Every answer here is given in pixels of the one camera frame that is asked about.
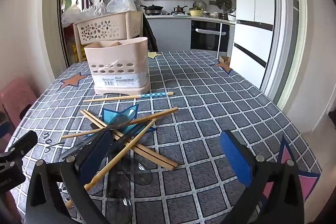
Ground round metal strainer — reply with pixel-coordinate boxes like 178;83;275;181
216;0;233;11

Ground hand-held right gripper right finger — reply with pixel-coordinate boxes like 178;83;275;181
219;130;305;224

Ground small cardboard box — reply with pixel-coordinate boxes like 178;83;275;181
219;55;232;68

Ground dark cooking pot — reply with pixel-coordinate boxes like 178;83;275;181
172;5;188;15

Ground yellow bowl with greens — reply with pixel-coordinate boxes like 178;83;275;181
188;2;205;17

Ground pile of wooden chopsticks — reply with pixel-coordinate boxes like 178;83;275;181
81;109;179;168

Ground dark jacket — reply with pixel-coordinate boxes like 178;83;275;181
143;13;159;53

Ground black wok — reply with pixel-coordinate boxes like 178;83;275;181
139;4;164;16

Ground large white plastic bag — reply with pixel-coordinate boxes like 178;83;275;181
106;0;138;14

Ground beige flower-cut basket rack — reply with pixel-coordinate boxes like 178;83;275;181
73;10;144;62

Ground beige plastic utensil holder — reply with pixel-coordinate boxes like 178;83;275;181
84;36;152;96

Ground white rod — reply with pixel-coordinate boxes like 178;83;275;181
216;23;224;60

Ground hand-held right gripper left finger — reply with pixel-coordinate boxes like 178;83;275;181
26;131;114;224

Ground pink plastic stool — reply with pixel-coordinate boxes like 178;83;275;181
0;77;37;131

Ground crumpled clear plastic bags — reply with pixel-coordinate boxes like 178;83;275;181
61;0;109;28

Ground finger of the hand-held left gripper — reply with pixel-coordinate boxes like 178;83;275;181
3;131;38;161

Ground black built-in oven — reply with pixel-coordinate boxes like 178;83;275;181
190;20;231;53

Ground white refrigerator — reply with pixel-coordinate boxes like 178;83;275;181
228;0;276;88

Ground blue patterned wooden chopstick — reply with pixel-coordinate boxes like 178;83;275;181
83;91;174;103

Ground grey checked star tablecloth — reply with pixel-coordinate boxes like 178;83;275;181
5;49;322;224

